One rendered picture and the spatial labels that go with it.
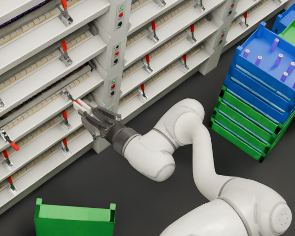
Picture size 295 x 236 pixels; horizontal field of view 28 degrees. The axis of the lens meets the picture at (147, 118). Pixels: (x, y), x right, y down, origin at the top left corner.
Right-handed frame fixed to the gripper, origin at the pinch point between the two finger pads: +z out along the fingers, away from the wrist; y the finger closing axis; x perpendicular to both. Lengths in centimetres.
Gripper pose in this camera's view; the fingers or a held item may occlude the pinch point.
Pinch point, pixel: (82, 107)
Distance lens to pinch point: 202.9
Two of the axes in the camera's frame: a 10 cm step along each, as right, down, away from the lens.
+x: -0.5, -6.9, -7.2
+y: 7.2, -5.3, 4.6
